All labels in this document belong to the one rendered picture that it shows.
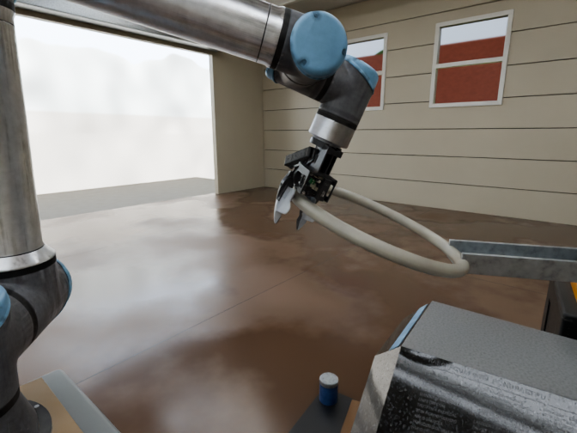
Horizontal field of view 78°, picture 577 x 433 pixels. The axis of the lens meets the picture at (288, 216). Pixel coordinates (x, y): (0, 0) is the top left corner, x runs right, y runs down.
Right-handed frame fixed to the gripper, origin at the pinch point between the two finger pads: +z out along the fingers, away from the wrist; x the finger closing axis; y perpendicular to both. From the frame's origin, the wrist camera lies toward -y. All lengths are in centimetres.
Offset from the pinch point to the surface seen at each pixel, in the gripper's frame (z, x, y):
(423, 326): 20, 55, 5
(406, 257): -6.9, 15.0, 23.0
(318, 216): -6.2, 0.9, 10.5
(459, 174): -38, 499, -421
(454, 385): 22, 49, 25
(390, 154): -22, 431, -545
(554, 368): 8, 71, 31
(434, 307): 17, 67, -5
